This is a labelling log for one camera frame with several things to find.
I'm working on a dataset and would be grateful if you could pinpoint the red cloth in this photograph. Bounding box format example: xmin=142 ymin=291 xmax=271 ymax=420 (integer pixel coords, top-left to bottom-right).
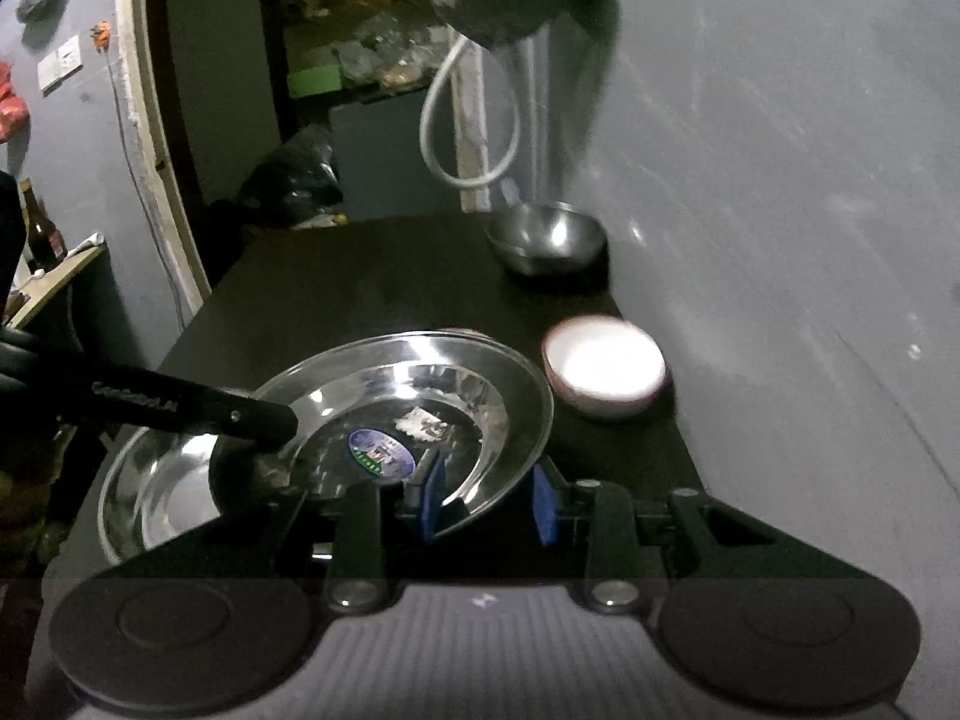
xmin=0 ymin=60 xmax=31 ymax=145

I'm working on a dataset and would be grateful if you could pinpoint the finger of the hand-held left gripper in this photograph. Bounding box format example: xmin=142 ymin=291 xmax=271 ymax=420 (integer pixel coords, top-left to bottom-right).
xmin=180 ymin=384 xmax=299 ymax=452

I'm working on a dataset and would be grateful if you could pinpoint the black plastic bag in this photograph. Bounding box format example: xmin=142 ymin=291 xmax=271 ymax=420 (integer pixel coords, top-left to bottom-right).
xmin=238 ymin=126 xmax=347 ymax=231

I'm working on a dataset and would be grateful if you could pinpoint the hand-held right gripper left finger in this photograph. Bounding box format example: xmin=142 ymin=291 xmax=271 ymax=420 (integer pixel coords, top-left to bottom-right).
xmin=129 ymin=457 xmax=449 ymax=611

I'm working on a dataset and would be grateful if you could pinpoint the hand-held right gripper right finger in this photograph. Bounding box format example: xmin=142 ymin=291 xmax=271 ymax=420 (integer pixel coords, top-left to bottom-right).
xmin=529 ymin=465 xmax=839 ymax=613

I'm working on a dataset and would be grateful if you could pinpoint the white wall switch plate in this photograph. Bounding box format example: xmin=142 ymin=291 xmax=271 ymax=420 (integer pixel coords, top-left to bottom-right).
xmin=37 ymin=35 xmax=84 ymax=96

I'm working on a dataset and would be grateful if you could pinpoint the brown glass bottle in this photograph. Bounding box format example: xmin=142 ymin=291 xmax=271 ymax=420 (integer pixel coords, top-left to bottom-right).
xmin=19 ymin=178 xmax=67 ymax=272

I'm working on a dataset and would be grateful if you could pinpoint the thin wall cable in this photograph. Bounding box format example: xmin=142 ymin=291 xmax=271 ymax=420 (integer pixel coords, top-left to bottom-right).
xmin=105 ymin=45 xmax=194 ymax=316

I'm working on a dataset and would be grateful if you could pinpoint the white cable loop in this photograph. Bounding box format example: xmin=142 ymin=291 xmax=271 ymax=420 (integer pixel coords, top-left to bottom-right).
xmin=418 ymin=36 xmax=523 ymax=190

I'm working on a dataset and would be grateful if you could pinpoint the stainless steel bowl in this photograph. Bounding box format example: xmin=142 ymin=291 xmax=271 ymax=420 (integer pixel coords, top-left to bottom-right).
xmin=246 ymin=330 xmax=556 ymax=541

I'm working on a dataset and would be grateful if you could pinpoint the wooden shelf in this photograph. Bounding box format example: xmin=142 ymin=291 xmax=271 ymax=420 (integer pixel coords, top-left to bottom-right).
xmin=0 ymin=232 xmax=107 ymax=332

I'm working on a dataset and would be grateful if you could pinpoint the plain steel plate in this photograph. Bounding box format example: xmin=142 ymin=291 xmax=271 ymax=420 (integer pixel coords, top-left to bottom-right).
xmin=96 ymin=424 xmax=260 ymax=565

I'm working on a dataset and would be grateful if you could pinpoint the green box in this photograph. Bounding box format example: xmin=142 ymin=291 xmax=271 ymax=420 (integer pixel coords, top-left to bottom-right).
xmin=288 ymin=63 xmax=344 ymax=100

